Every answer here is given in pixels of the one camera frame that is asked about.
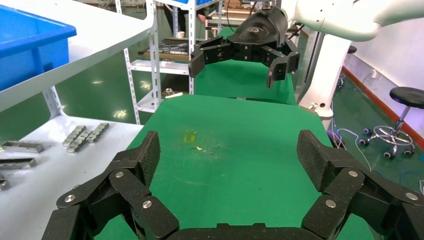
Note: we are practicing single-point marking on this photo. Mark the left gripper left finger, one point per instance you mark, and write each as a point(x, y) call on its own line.
point(129, 185)

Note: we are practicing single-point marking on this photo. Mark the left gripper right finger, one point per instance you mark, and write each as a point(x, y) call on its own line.
point(344, 185)

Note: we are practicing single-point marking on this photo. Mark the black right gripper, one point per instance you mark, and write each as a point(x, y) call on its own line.
point(258, 30)

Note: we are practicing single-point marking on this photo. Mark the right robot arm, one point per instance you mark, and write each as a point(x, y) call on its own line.
point(341, 18)

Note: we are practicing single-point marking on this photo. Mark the green covered table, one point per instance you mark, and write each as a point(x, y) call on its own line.
point(242, 79)

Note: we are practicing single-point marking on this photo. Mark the grey comb shaped metal part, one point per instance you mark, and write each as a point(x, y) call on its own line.
point(74, 135)
point(79, 142)
point(98, 132)

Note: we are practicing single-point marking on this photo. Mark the white robot torso column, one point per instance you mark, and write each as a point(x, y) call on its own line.
point(326, 73)

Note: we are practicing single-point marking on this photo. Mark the wooden tray with tools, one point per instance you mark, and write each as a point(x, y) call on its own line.
point(165, 53)

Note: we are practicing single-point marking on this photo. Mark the silver binder clip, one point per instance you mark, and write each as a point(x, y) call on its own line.
point(173, 94)

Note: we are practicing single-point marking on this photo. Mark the person in dark clothes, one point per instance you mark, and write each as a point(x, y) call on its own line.
point(172, 20)

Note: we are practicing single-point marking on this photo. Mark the green table cloth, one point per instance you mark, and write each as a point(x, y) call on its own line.
point(238, 149)

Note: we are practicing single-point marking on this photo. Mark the white slotted angle rack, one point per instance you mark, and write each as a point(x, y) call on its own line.
point(154, 66)

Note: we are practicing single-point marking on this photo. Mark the small black stool seat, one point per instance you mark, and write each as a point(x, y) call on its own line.
point(352, 49)

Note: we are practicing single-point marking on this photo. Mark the black round wheeled stool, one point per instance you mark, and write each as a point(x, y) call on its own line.
point(402, 99)

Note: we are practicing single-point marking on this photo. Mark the grey metal channel bar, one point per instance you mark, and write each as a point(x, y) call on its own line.
point(16, 163)
point(23, 146)

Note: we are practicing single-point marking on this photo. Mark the white metal shelf rack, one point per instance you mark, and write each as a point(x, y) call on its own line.
point(99, 30)

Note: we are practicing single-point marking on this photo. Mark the blue plastic bin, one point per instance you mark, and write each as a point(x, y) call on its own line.
point(23, 49)

